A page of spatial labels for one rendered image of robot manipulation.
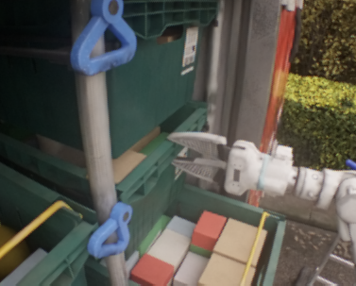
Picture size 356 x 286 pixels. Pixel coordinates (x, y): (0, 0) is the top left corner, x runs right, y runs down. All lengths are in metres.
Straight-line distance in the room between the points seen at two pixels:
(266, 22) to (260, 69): 0.12
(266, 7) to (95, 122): 0.49
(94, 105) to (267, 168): 0.32
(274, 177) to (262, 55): 0.32
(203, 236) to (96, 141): 0.54
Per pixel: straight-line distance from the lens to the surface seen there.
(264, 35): 0.69
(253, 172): 0.51
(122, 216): 0.40
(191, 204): 0.90
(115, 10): 0.29
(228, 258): 0.78
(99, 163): 0.35
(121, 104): 0.42
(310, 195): 0.52
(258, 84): 0.72
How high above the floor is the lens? 2.00
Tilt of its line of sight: 28 degrees down
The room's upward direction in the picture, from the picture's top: 2 degrees clockwise
